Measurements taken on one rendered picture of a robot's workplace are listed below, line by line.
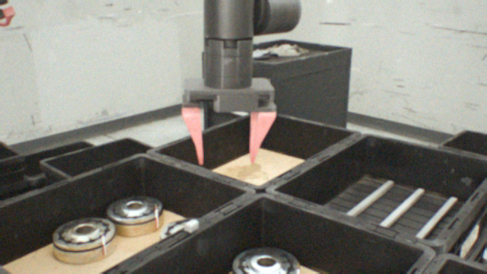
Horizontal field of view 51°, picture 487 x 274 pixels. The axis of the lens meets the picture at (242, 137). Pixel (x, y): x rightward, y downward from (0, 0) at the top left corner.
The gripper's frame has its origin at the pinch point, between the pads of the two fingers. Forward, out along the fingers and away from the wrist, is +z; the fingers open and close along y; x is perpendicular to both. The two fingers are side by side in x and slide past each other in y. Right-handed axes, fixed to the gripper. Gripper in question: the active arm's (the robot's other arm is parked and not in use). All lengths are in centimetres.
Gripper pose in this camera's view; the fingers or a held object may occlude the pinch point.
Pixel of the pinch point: (227, 156)
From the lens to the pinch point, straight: 62.5
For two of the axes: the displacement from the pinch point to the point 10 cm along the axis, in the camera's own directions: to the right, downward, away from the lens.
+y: -9.9, 0.1, -1.1
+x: 1.1, 3.2, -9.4
